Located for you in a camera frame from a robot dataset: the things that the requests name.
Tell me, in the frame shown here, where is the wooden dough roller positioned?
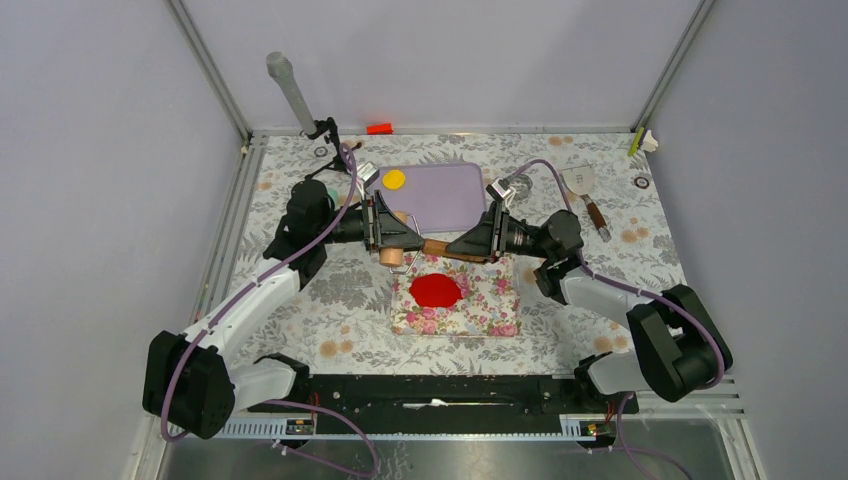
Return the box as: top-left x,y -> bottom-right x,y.
375,211 -> 489,274

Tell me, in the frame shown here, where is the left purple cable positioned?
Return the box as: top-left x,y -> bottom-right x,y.
160,142 -> 382,480

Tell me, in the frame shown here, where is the floral tray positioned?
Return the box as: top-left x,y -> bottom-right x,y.
389,255 -> 522,338

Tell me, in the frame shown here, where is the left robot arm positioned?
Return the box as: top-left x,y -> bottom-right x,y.
142,180 -> 425,442

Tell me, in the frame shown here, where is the purple cable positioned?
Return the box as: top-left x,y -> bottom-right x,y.
503,158 -> 727,480
160,142 -> 382,480

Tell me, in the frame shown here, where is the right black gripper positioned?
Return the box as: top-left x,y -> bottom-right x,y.
442,202 -> 553,266

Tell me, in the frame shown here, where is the metal dough scraper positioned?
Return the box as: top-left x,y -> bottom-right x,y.
562,164 -> 611,243

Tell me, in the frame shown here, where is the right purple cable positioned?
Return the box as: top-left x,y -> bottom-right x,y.
503,158 -> 727,480

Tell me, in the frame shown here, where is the white green clip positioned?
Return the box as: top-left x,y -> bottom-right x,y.
628,127 -> 659,157

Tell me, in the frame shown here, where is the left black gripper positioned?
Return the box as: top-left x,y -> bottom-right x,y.
315,190 -> 425,256

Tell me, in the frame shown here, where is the mint green rolling pin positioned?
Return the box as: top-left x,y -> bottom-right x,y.
327,188 -> 340,210

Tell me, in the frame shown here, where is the black mini tripod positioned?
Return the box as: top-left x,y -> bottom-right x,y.
301,117 -> 350,180

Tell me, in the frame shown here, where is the orange red block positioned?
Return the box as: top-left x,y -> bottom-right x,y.
366,123 -> 394,135

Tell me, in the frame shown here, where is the red dough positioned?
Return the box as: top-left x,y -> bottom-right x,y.
408,273 -> 463,308

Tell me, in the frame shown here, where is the yellow dough disc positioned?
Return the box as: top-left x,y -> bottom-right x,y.
382,169 -> 406,190

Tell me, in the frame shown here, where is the floral table mat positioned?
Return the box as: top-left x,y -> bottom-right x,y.
228,134 -> 684,376

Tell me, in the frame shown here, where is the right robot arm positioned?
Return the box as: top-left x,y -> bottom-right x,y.
444,205 -> 733,412

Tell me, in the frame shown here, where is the purple tray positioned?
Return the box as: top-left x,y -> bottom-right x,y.
367,162 -> 488,233

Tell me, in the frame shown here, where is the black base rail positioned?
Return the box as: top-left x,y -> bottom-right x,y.
289,374 -> 639,436

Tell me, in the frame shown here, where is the grey microphone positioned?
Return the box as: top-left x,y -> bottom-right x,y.
266,51 -> 317,136

